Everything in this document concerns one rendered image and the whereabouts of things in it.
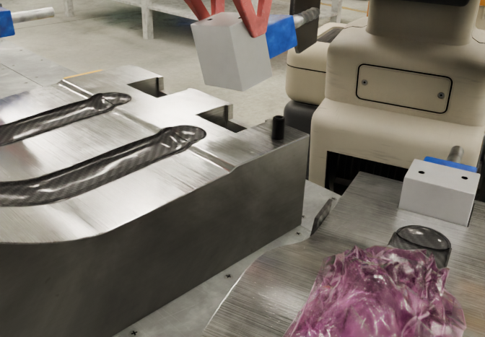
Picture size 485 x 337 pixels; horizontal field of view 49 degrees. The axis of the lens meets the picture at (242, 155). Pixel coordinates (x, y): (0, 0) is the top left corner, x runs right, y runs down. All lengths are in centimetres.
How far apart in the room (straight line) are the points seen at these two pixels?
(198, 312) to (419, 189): 19
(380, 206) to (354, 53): 35
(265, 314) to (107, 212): 14
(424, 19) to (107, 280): 53
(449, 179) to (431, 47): 34
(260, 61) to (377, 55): 31
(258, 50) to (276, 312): 24
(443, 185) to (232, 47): 19
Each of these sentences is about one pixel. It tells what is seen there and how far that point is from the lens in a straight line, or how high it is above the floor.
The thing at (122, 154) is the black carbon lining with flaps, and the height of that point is 88.
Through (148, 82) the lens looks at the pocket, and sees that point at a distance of 57.
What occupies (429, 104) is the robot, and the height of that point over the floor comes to 83.
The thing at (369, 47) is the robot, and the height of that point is 89.
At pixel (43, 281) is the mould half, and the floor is 87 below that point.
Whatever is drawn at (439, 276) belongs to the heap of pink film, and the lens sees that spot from 28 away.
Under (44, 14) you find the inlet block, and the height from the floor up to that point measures 94.
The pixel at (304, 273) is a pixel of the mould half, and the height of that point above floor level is 90.
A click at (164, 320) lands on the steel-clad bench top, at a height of 80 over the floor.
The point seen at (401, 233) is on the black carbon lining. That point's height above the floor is 85.
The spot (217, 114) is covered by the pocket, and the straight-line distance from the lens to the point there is 49.
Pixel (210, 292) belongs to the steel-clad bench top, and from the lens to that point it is 41.
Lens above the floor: 107
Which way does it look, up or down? 26 degrees down
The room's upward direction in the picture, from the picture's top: 2 degrees clockwise
